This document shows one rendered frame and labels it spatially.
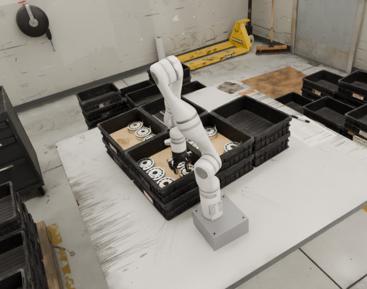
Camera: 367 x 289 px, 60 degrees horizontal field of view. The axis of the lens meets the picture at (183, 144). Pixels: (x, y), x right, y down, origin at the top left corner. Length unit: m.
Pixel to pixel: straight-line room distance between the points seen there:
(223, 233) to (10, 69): 3.90
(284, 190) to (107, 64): 3.74
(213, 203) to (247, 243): 0.25
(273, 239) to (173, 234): 0.46
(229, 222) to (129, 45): 3.91
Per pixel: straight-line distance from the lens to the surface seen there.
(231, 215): 1.52
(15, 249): 2.35
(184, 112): 1.20
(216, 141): 1.90
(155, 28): 5.14
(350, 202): 1.79
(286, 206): 1.70
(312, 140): 2.14
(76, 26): 4.78
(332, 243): 2.50
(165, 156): 1.83
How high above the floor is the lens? 1.94
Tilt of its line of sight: 36 degrees down
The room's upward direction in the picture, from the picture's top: 9 degrees counter-clockwise
